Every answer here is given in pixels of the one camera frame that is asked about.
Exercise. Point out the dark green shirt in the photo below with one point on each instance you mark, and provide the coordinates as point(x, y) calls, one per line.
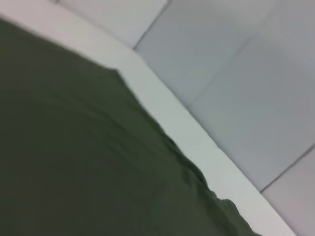
point(73, 147)

